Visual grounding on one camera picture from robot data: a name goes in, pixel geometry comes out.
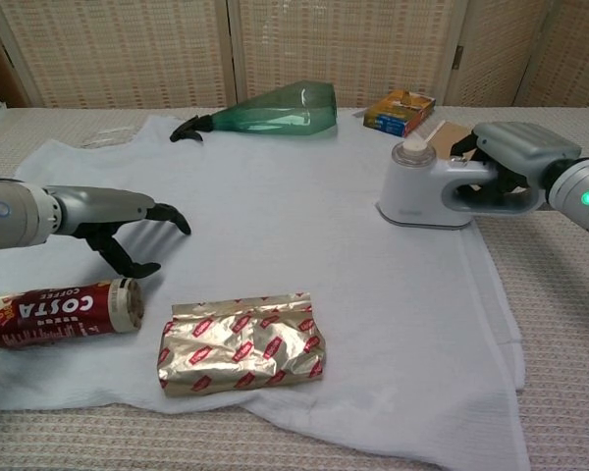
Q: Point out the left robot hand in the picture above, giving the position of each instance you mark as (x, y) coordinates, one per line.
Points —
(98, 208)

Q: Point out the red Costa coffee bottle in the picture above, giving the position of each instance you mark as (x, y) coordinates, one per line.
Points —
(54, 314)

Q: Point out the brown spiral notebook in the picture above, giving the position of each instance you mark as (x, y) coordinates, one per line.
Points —
(449, 140)

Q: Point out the green plastic spray bottle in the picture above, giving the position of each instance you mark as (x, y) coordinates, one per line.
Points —
(275, 118)

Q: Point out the white handheld steam iron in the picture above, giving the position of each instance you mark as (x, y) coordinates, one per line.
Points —
(412, 191)

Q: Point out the beige patterned tablecloth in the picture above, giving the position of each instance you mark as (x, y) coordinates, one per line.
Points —
(569, 343)

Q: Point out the clear plastic wrapper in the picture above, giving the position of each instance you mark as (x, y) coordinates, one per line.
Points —
(105, 137)

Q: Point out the colourful small cardboard box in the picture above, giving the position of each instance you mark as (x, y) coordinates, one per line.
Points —
(397, 115)

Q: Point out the gold foil snack bag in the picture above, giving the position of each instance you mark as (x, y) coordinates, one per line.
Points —
(240, 343)

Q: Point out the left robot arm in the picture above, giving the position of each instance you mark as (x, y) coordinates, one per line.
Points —
(15, 213)

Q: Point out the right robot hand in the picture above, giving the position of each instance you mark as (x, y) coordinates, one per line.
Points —
(525, 147)

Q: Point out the white cloth towel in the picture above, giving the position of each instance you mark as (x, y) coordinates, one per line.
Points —
(275, 221)

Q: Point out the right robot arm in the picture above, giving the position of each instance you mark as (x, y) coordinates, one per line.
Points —
(584, 196)

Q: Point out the woven beige folding screen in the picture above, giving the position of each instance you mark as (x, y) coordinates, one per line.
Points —
(127, 49)

